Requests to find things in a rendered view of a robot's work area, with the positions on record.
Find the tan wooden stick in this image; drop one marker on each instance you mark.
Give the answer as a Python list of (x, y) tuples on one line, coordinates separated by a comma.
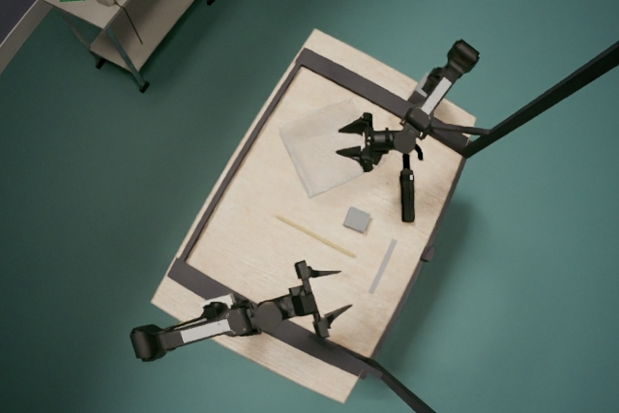
[(315, 236)]

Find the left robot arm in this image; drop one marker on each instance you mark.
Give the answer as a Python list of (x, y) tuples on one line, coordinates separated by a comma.
[(236, 321)]

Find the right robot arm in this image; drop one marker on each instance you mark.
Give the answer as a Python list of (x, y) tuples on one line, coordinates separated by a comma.
[(421, 115)]

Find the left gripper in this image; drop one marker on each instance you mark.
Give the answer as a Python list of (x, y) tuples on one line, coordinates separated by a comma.
[(324, 323)]

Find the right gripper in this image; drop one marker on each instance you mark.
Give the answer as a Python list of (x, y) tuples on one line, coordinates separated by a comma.
[(380, 141)]

